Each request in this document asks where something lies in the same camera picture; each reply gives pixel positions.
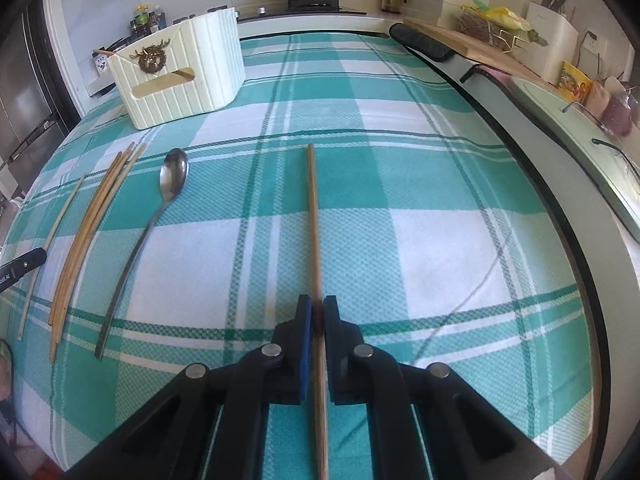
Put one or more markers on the stainless steel refrigerator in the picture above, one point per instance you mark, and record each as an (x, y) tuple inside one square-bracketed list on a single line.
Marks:
[(27, 100)]

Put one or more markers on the group of seasoning bottles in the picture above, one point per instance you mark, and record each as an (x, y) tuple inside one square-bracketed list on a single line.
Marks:
[(147, 20)]

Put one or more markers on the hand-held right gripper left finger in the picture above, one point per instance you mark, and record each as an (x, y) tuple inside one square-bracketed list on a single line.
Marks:
[(304, 360)]

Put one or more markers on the teal plaid tablecloth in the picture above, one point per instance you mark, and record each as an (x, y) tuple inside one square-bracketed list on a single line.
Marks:
[(400, 210)]

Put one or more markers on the black gas stove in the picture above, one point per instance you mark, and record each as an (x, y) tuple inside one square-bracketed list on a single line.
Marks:
[(320, 5)]

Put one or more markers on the wooden cutting board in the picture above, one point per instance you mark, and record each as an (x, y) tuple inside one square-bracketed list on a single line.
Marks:
[(480, 52)]

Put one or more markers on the yellow printed packet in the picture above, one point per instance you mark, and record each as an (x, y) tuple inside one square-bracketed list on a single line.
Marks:
[(575, 81)]

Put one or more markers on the pale thin chopstick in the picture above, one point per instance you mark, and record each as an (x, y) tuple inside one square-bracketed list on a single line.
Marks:
[(52, 245)]

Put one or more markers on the white knife block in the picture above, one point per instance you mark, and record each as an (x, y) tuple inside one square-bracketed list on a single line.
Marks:
[(550, 40)]

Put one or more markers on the pink cup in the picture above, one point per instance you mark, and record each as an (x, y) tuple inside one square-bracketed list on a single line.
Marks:
[(612, 110)]

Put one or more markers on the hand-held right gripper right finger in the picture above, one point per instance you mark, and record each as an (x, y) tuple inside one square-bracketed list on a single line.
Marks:
[(331, 355)]

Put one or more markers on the black oblong pad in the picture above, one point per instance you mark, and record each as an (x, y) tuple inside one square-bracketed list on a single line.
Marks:
[(422, 42)]

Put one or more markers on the long metal spoon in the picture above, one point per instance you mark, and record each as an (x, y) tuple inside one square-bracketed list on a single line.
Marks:
[(174, 167)]

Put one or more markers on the white wall socket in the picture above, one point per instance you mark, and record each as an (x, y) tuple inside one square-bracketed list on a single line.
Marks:
[(591, 44)]

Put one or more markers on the white ribbed utensil holder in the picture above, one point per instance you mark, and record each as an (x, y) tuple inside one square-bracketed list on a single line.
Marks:
[(210, 65)]

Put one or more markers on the light green appliance lid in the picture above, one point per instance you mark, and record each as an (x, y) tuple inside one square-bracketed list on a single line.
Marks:
[(565, 120)]

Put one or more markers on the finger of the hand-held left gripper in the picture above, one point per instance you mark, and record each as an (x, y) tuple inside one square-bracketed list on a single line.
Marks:
[(22, 266)]

